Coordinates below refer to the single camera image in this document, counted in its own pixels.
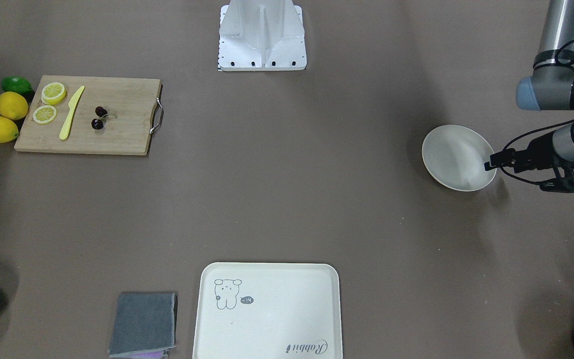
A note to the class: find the dark red cherry upper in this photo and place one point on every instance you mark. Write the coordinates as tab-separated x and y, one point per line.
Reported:
101	112

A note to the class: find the dark red cherry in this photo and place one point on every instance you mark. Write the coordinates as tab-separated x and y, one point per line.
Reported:
97	124
101	112

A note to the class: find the cream shallow plate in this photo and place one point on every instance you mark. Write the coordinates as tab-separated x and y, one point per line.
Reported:
455	156

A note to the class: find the lemon slice near lime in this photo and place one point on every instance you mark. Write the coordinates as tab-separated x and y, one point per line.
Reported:
53	93

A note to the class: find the lemon slice near knife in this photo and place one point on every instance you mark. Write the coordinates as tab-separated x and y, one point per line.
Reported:
44	114

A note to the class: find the yellow plastic knife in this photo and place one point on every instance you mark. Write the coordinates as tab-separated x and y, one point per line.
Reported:
72	108

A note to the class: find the green lime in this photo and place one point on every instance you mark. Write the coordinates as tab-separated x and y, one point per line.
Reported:
16	84

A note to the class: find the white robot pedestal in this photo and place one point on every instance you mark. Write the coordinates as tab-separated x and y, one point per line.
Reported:
261	35

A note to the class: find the dark red cherry lower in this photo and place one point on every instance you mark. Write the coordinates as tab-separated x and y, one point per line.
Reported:
97	124

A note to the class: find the grey folded cloth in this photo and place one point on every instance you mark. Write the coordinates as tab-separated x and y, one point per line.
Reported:
144	325

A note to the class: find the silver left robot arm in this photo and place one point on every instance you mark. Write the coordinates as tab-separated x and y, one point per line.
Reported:
549	88

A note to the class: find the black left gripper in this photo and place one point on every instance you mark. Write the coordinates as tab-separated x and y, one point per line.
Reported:
539	149

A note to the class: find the whole lemon middle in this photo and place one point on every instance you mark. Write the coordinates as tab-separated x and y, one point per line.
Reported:
13	106

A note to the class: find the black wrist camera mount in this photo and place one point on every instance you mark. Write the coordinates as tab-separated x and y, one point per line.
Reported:
563	182

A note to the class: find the bamboo cutting board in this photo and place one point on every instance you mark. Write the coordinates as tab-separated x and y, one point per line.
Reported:
132	105

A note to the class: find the white rabbit tray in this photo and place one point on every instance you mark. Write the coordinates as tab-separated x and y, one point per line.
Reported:
268	311

